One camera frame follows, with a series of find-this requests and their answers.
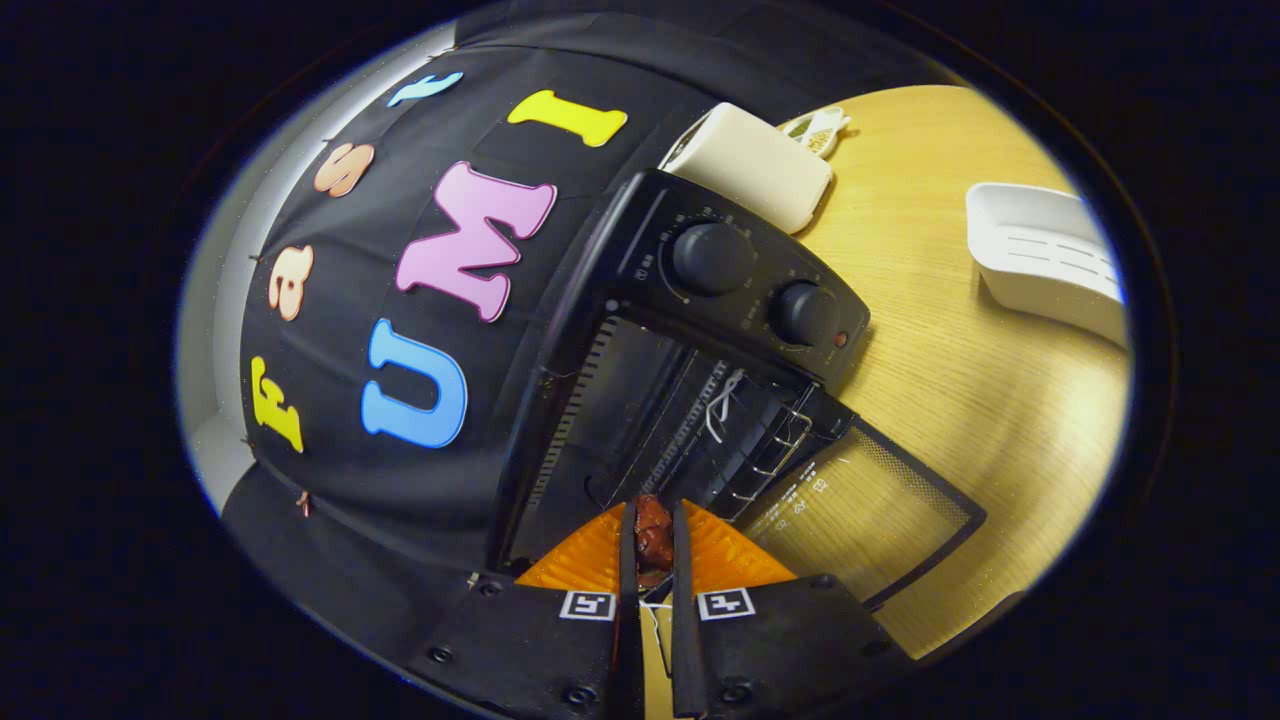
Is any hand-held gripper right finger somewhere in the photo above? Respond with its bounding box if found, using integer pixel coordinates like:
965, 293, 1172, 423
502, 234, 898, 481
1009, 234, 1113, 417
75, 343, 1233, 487
668, 498, 916, 720

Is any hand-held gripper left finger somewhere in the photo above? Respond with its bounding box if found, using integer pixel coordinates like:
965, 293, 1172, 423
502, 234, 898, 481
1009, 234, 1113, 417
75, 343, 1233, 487
405, 500, 646, 720

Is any reddish-brown meat piece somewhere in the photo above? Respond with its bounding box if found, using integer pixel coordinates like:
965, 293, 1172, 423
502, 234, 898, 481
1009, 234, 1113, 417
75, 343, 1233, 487
633, 493, 676, 589

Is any black toaster oven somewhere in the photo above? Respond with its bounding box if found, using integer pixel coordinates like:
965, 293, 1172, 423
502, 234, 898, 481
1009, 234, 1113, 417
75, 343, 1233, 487
485, 168, 989, 613

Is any cream pop-up toaster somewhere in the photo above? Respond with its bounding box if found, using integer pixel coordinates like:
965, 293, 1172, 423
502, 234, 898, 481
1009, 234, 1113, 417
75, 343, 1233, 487
660, 102, 835, 236

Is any small white patterned dish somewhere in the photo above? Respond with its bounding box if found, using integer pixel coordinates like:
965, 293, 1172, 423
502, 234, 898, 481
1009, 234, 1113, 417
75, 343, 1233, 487
780, 105, 853, 161

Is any white rectangular tray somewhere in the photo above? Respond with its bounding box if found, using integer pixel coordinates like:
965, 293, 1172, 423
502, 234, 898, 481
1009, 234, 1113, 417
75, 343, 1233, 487
965, 182, 1131, 351

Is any white string loop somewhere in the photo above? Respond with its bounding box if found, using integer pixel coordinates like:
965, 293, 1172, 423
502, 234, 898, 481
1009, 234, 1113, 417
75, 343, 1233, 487
705, 370, 746, 444

